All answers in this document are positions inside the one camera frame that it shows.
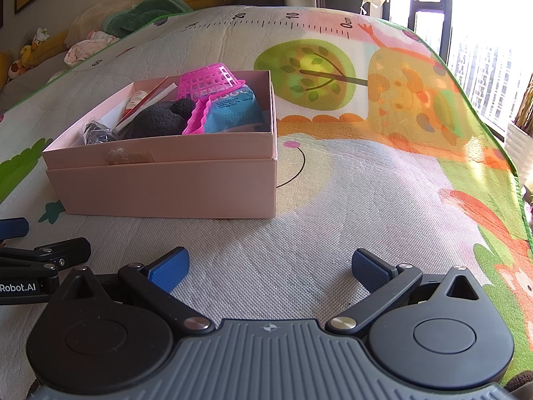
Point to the black plush toy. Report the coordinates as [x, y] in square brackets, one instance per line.
[154, 123]

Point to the red and white notebook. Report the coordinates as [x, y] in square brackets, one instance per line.
[158, 96]

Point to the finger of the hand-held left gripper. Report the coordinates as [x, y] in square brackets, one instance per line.
[46, 252]
[14, 228]

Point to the spotted mushroom plush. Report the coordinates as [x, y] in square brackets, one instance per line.
[15, 69]

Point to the white plush toy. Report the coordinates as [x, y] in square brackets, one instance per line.
[40, 36]

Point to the blue tissue packet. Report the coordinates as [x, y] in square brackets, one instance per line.
[233, 108]

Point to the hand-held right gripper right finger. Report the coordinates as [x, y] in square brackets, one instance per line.
[370, 271]

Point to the dried plant stems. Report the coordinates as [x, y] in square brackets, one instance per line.
[525, 104]

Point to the long yellow plush pillow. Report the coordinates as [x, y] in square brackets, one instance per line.
[52, 48]

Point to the small floral cloth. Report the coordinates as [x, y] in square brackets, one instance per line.
[55, 77]

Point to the grey sofa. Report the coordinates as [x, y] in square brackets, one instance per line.
[29, 89]

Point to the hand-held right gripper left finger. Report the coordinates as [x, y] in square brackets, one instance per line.
[168, 271]

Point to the white plant pot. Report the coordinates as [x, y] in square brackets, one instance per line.
[518, 148]

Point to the black window frame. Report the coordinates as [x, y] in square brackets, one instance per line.
[446, 25]

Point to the yellow duck plush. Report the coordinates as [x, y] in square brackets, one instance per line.
[26, 54]

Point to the person's brown fleece clothing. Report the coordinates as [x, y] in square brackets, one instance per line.
[520, 385]

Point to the printed play mat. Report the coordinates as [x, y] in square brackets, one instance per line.
[333, 200]

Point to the pink scalloped plastic mould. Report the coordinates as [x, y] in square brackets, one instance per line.
[198, 118]

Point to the pink baby clothes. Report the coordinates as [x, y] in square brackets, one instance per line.
[87, 48]

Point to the beige pillow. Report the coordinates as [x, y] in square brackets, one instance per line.
[91, 16]

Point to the curved yellow plush pillow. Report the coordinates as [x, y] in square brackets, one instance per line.
[4, 68]

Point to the pink plastic basket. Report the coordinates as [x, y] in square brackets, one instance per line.
[204, 79]

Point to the pink cardboard box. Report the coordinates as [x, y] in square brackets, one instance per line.
[166, 187]

